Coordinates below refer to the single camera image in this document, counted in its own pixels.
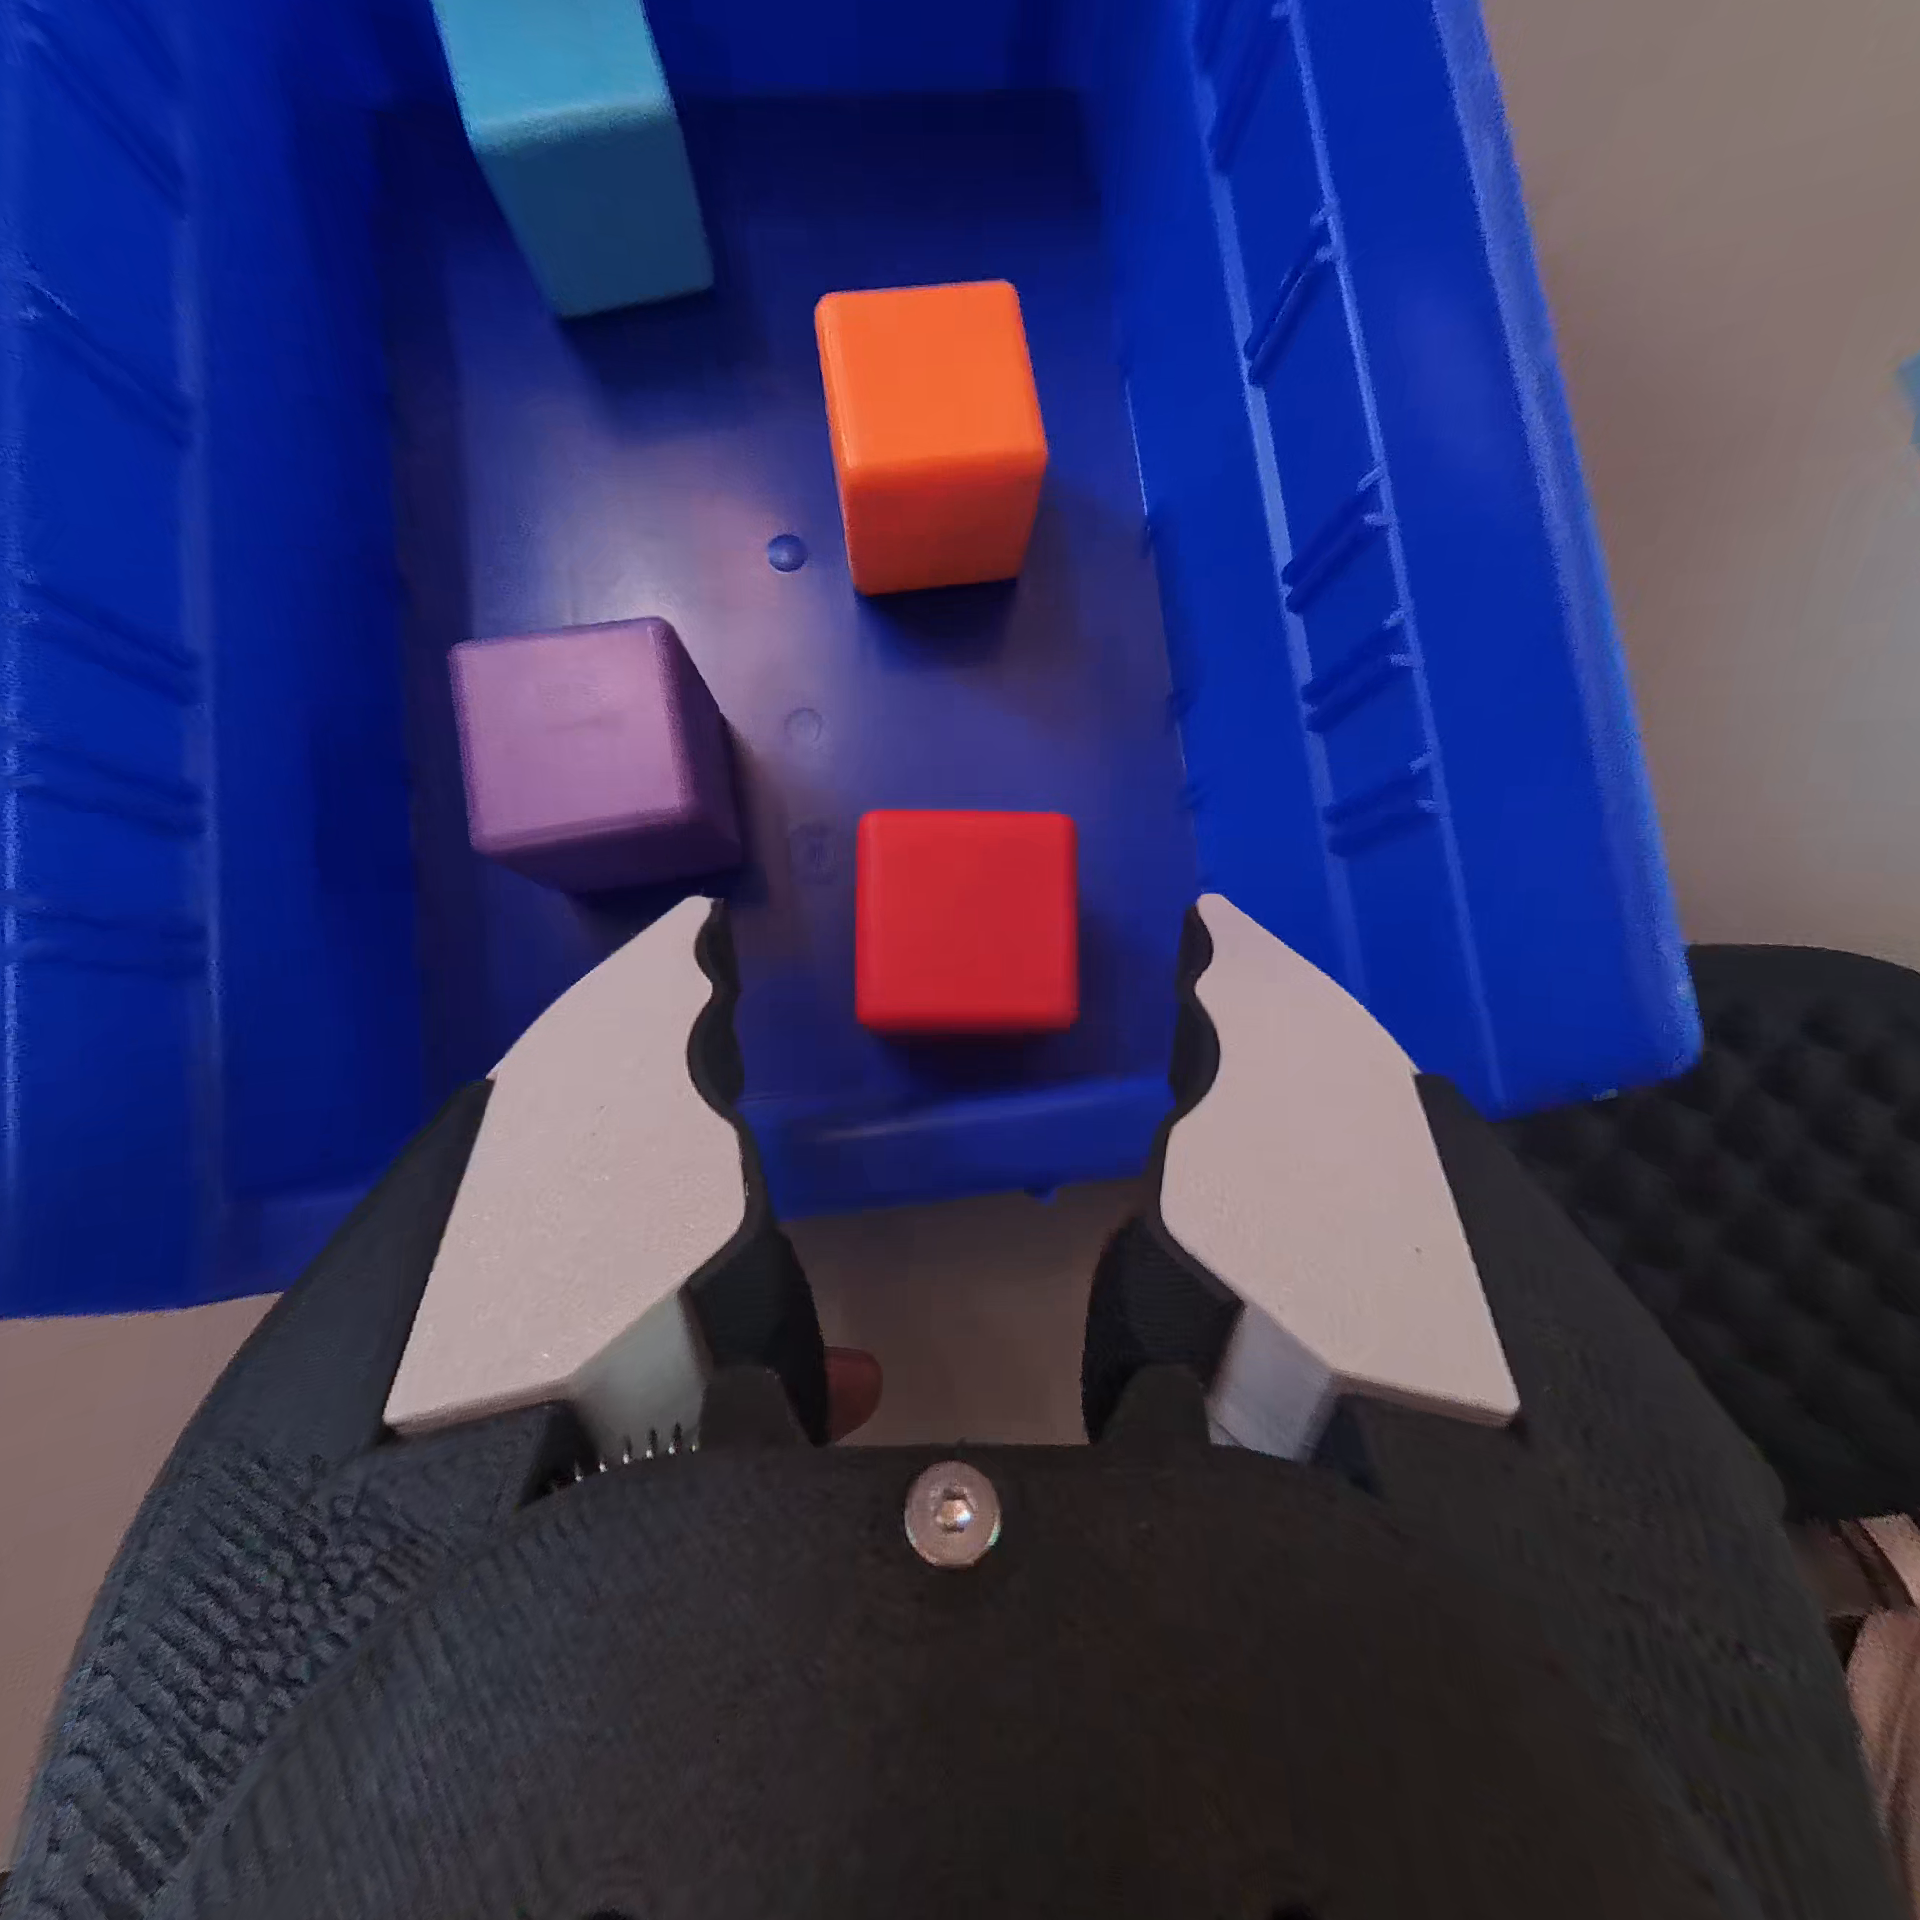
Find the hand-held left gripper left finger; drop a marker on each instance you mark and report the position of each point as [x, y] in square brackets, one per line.
[571, 1201]

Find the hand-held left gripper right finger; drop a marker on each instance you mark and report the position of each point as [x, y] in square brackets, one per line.
[1335, 1201]

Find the purple foam cube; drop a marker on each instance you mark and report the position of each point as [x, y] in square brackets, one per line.
[585, 751]

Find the red foam cube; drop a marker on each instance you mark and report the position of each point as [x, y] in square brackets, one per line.
[967, 925]

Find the blue plastic bin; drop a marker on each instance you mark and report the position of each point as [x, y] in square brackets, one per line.
[182, 601]

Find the orange foam cube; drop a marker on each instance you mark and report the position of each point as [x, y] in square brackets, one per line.
[937, 434]

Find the teal foam cube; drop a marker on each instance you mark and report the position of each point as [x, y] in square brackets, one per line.
[585, 151]

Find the black textured armrest pad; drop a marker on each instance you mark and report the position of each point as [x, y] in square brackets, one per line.
[1772, 1230]

